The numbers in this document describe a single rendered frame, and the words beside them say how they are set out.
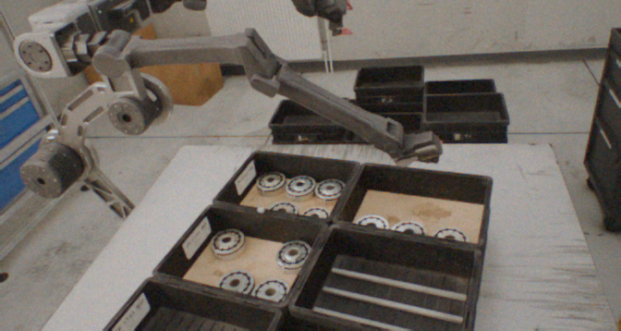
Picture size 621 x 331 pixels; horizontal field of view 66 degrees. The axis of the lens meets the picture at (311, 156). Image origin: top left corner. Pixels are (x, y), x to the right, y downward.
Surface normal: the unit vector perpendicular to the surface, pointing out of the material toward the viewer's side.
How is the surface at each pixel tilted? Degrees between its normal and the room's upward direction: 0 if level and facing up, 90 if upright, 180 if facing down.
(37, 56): 90
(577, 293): 0
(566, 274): 0
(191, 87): 90
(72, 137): 90
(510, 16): 90
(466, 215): 0
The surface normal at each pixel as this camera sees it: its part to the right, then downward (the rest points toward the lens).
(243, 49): -0.17, 0.73
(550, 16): -0.20, 0.57
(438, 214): -0.14, -0.83
